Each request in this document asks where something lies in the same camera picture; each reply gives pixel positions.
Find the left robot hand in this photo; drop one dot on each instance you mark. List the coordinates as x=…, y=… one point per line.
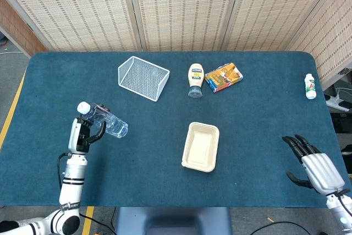
x=82, y=136

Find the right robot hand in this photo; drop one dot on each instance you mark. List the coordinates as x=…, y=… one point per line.
x=313, y=160

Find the transparent water bottle white cap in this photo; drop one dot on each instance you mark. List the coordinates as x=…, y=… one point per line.
x=108, y=121

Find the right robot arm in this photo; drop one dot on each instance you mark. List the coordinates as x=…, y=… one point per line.
x=339, y=210

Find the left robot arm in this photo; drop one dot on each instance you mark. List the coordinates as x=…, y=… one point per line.
x=70, y=191

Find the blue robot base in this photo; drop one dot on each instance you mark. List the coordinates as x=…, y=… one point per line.
x=173, y=221

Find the small white green bottle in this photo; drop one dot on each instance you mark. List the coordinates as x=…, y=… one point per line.
x=310, y=86

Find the mayonnaise squeeze bottle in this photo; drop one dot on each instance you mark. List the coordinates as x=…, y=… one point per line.
x=195, y=78

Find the white power strip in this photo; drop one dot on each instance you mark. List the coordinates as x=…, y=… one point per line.
x=336, y=102

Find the blue table cloth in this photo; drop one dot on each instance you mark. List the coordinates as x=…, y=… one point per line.
x=165, y=125

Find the beige rectangular food container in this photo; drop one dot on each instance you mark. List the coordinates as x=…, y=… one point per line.
x=200, y=147

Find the yellow blue snack packet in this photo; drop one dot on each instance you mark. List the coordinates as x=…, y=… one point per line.
x=224, y=77

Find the woven bamboo folding screen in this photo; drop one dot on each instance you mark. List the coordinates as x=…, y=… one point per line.
x=176, y=9

